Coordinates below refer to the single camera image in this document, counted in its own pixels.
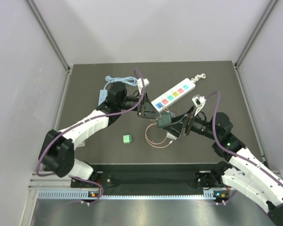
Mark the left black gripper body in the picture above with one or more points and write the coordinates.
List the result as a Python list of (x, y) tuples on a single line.
[(139, 107)]

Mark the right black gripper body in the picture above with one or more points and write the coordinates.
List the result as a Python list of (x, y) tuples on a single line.
[(192, 125)]

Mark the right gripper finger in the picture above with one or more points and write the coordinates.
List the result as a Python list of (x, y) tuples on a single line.
[(176, 129), (184, 115)]

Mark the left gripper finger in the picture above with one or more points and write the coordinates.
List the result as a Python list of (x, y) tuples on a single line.
[(152, 115), (148, 106)]

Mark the white multicolour power strip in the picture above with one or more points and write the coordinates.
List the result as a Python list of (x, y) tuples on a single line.
[(173, 95)]

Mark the dark green plug adapter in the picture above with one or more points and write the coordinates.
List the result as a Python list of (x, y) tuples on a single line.
[(165, 120)]

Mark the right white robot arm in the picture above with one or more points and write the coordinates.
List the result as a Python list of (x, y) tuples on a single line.
[(240, 169)]

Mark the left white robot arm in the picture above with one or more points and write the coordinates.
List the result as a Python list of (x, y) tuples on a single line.
[(57, 152)]

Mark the light green plug adapter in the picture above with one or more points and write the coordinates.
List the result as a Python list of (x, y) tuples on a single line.
[(128, 139)]

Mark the white charger block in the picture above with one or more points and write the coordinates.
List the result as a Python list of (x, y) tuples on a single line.
[(171, 136)]

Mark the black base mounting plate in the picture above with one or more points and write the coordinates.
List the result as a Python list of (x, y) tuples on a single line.
[(205, 175)]

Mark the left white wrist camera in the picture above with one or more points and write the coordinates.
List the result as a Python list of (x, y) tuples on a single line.
[(141, 83)]

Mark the left aluminium frame post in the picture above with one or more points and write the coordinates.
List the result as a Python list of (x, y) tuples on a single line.
[(41, 22)]

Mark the aluminium frame post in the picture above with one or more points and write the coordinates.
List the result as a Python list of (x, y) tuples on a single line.
[(258, 28), (41, 22)]

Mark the right aluminium frame post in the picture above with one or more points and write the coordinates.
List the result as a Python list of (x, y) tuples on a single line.
[(258, 28)]

